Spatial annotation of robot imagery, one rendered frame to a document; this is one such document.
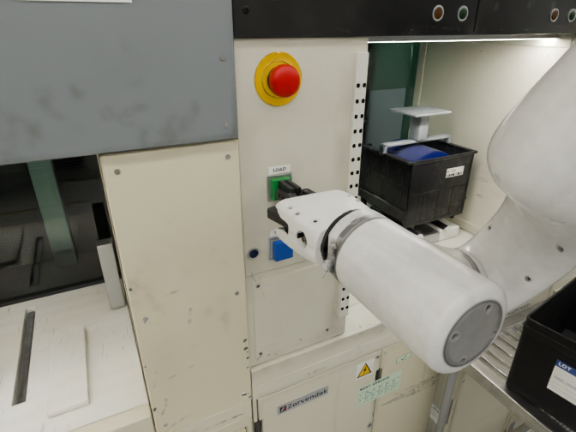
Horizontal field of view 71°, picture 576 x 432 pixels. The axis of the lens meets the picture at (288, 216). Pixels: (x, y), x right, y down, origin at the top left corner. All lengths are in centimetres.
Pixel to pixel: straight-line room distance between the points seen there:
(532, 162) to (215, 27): 36
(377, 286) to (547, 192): 15
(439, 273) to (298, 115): 32
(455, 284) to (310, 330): 48
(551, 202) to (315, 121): 37
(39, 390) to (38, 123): 51
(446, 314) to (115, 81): 39
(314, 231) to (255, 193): 17
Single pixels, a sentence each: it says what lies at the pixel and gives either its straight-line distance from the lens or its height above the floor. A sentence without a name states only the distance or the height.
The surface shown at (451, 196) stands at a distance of 116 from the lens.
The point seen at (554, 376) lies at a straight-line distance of 91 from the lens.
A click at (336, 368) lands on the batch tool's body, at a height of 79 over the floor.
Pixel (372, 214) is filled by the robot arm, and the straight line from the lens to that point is 41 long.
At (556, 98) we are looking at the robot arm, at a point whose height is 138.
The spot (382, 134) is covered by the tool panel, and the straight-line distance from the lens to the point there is 167.
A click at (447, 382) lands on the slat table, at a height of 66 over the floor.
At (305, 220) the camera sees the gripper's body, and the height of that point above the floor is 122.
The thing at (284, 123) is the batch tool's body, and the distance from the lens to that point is 57.
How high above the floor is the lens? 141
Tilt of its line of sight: 25 degrees down
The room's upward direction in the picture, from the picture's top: straight up
